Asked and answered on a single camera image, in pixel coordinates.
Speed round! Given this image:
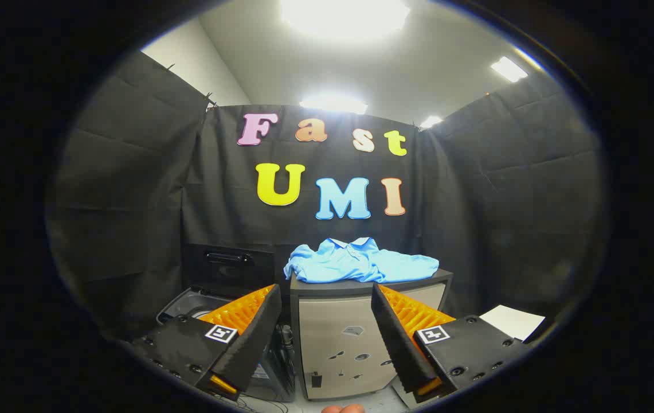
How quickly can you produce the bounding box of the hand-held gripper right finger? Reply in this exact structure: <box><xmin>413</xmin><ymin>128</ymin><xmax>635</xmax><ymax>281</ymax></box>
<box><xmin>371</xmin><ymin>283</ymin><xmax>528</xmax><ymax>405</ymax></box>

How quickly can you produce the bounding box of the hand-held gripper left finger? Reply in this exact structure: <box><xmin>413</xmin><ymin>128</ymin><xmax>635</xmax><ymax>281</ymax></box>
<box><xmin>131</xmin><ymin>283</ymin><xmax>283</xmax><ymax>402</ymax></box>

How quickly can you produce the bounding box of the black washing machine lid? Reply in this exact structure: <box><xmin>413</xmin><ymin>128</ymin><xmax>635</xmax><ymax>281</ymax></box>
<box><xmin>183</xmin><ymin>243</ymin><xmax>276</xmax><ymax>299</ymax></box>

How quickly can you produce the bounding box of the grey washing machine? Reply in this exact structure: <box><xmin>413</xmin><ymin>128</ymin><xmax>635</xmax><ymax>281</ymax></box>
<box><xmin>156</xmin><ymin>286</ymin><xmax>296</xmax><ymax>403</ymax></box>

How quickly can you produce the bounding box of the light blue polo shirt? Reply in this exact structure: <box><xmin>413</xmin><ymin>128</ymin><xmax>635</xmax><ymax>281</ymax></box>
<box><xmin>284</xmin><ymin>237</ymin><xmax>440</xmax><ymax>284</ymax></box>

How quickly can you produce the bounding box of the small beige cabinet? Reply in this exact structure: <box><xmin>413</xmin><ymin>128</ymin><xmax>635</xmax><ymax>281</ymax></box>
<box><xmin>289</xmin><ymin>268</ymin><xmax>454</xmax><ymax>401</ymax></box>

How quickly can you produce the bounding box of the white paper sheet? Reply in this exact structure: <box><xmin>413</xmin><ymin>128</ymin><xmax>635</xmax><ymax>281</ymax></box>
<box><xmin>479</xmin><ymin>305</ymin><xmax>546</xmax><ymax>342</ymax></box>

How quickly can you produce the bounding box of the black backdrop cloth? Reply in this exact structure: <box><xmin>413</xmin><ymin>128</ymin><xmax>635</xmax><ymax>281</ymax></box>
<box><xmin>46</xmin><ymin>49</ymin><xmax>608</xmax><ymax>345</ymax></box>

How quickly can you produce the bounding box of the oblong ceiling light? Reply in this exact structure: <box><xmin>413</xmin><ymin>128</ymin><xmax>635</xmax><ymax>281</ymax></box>
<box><xmin>299</xmin><ymin>95</ymin><xmax>369</xmax><ymax>115</ymax></box>

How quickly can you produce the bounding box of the rectangular ceiling light panel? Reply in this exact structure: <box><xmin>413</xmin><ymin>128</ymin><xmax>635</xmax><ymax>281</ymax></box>
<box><xmin>491</xmin><ymin>56</ymin><xmax>528</xmax><ymax>83</ymax></box>

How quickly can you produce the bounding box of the large round ceiling light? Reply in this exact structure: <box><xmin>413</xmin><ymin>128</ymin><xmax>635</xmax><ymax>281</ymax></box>
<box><xmin>279</xmin><ymin>0</ymin><xmax>412</xmax><ymax>40</ymax></box>

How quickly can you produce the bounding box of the black cable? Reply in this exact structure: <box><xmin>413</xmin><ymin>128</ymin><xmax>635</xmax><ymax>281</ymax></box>
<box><xmin>277</xmin><ymin>324</ymin><xmax>296</xmax><ymax>373</ymax></box>

